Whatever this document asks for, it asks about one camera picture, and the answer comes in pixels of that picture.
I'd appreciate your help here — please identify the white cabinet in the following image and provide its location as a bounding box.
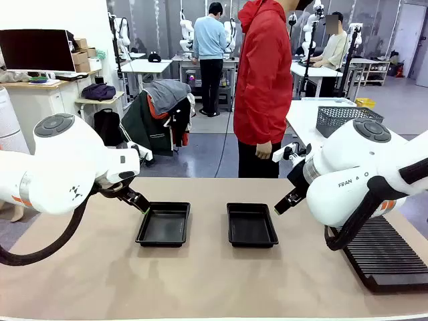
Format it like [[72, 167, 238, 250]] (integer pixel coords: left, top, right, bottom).
[[0, 70, 103, 155]]

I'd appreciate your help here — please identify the person in beige shirt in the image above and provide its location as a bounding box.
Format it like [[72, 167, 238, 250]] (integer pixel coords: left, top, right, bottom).
[[310, 11, 349, 98]]

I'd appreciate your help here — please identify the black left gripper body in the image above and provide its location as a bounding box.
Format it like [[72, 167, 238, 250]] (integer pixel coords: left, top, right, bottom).
[[94, 177, 136, 201]]

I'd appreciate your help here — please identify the grey mesh basket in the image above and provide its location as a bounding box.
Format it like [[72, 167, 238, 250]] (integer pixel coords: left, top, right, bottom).
[[316, 106, 385, 138]]

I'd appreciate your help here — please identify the grey workbench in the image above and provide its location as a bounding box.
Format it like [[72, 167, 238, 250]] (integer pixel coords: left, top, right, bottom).
[[172, 55, 241, 101]]

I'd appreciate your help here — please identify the black keyboard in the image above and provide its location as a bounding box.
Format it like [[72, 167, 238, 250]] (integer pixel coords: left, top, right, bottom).
[[55, 72, 90, 82]]

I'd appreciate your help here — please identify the person's right hand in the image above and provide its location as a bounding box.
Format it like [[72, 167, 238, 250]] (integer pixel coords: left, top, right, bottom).
[[255, 142, 272, 161]]

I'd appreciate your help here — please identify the grey hooded jacket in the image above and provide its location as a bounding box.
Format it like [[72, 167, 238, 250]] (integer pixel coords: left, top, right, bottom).
[[143, 79, 192, 116]]

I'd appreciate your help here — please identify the mannequin leg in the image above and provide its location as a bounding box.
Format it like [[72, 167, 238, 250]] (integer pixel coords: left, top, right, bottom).
[[9, 202, 26, 223]]

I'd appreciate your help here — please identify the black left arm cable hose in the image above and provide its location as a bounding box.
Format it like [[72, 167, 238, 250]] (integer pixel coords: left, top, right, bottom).
[[0, 182, 101, 267]]

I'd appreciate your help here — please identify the white side table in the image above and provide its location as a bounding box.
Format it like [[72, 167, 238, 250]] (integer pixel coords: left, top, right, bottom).
[[286, 98, 358, 148]]

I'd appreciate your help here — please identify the black ESD tray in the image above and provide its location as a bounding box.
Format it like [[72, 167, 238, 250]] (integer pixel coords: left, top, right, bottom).
[[226, 202, 280, 249], [134, 201, 191, 248]]

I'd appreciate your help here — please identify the purple bag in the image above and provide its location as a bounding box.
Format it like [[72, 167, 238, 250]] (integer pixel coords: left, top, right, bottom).
[[82, 82, 117, 102]]

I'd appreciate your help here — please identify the black computer monitor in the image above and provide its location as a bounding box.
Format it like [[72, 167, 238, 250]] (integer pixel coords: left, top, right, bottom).
[[0, 29, 77, 73]]

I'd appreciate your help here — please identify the small wheeled table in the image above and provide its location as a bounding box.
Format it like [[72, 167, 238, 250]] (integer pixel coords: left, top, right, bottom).
[[75, 92, 125, 128]]

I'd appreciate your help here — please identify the white background table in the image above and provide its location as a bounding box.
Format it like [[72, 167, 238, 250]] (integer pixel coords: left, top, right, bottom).
[[290, 62, 344, 100]]

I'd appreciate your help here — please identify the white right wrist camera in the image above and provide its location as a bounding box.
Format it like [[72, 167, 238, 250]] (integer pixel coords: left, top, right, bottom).
[[272, 142, 314, 165]]

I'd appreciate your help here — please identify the person in blue sweater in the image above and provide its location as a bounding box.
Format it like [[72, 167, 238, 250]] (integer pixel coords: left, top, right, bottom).
[[192, 2, 229, 118]]

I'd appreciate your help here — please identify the person in red jacket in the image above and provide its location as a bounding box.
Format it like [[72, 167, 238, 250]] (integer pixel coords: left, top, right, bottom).
[[233, 0, 315, 179]]

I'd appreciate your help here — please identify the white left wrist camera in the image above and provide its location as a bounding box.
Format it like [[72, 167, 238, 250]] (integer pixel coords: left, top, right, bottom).
[[126, 142, 154, 162]]

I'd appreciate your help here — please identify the yellow bin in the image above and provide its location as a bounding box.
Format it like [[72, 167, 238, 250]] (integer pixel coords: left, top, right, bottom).
[[354, 97, 377, 110]]

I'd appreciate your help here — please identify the white storage shelf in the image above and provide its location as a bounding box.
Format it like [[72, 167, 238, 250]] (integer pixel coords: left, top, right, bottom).
[[362, 58, 391, 86]]

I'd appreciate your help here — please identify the black backpack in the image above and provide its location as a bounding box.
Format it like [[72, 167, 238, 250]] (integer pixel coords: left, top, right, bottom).
[[92, 108, 124, 148]]

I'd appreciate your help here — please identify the dark green jacket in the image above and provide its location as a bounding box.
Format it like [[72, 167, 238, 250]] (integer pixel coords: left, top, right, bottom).
[[120, 90, 192, 167]]

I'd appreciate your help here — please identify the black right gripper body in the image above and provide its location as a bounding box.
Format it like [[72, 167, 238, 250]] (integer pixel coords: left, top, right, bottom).
[[287, 160, 314, 201]]

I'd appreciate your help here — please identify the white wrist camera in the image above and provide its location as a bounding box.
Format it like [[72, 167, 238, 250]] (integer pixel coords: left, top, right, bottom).
[[126, 142, 154, 162], [272, 142, 314, 165]]

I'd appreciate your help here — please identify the grey plastic stool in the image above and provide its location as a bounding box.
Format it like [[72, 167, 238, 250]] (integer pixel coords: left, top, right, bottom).
[[219, 86, 233, 113]]

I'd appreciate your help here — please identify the white desk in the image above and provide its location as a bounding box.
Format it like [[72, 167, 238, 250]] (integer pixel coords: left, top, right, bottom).
[[120, 58, 173, 98]]

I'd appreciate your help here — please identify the black slotted board rack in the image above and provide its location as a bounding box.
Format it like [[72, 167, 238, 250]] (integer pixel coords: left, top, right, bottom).
[[329, 215, 428, 294]]

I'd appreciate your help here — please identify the white cylindrical air purifier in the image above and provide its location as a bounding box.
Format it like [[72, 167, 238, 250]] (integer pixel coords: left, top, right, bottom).
[[0, 86, 31, 155]]

